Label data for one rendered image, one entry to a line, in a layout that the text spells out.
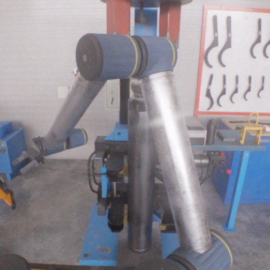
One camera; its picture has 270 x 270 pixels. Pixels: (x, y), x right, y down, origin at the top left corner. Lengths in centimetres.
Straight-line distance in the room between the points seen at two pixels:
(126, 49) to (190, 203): 59
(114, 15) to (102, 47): 76
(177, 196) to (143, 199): 97
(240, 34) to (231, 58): 35
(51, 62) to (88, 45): 307
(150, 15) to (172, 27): 38
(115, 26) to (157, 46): 62
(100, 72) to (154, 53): 22
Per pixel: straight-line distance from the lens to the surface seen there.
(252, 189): 324
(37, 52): 388
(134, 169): 174
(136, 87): 158
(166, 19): 167
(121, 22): 148
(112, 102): 248
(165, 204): 215
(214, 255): 105
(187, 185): 91
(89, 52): 75
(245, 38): 390
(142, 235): 211
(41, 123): 408
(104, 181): 210
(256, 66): 400
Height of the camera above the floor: 182
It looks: 21 degrees down
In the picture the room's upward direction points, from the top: 1 degrees clockwise
